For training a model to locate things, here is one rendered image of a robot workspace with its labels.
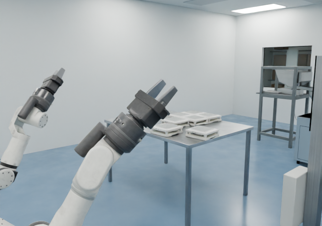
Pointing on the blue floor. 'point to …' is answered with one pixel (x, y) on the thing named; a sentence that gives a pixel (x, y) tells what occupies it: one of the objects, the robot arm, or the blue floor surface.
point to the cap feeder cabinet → (302, 138)
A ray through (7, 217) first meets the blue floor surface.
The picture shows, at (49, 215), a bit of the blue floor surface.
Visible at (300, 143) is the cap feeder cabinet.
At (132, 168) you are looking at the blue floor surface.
